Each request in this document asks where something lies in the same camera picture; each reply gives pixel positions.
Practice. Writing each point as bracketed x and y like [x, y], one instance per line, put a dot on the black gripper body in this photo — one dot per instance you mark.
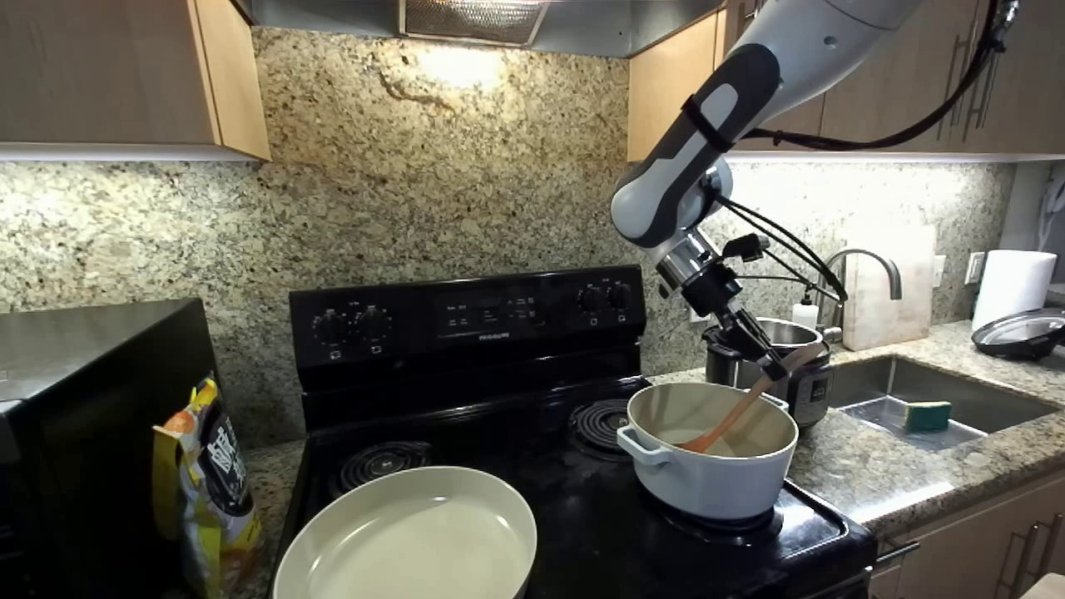
[734, 312]

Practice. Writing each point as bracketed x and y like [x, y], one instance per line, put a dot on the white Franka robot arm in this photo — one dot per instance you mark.
[686, 153]

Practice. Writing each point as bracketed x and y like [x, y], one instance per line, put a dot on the silver pressure cooker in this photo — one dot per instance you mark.
[810, 387]

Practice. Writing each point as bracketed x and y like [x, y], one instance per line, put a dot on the white soap dispenser bottle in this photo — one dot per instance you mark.
[805, 314]

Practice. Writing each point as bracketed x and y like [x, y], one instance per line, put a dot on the pale cutting board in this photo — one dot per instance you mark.
[878, 320]

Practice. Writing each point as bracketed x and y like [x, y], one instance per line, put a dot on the grey sink tray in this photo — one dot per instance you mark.
[878, 415]

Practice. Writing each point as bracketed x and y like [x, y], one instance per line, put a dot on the curved steel faucet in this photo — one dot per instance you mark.
[884, 259]

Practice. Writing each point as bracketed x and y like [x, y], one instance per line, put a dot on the green yellow sponge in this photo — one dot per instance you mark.
[928, 417]

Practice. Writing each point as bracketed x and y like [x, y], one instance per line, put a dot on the steel kitchen sink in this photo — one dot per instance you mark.
[975, 387]

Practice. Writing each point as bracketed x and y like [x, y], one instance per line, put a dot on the black pressure cooker lid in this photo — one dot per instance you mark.
[1020, 335]

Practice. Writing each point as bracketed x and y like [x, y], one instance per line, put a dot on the white paper towel roll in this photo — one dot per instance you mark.
[1012, 287]

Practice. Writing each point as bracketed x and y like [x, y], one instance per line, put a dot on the wooden base cabinet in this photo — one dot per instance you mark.
[967, 544]

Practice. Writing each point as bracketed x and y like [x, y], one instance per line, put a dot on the black electric stove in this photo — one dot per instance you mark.
[468, 320]

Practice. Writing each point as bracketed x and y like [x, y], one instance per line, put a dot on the steel range hood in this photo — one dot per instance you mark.
[335, 10]

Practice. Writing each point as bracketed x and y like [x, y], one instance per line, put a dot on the yellow black snack bag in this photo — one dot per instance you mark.
[212, 499]

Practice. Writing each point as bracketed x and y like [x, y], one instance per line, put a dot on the black microwave oven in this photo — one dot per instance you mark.
[88, 443]

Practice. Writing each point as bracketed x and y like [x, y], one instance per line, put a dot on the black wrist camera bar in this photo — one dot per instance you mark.
[746, 248]

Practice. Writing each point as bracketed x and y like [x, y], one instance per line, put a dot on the white wall outlet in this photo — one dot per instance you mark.
[974, 269]

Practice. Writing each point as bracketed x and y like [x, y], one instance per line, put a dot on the wooden wall cabinet above microwave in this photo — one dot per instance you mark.
[110, 68]

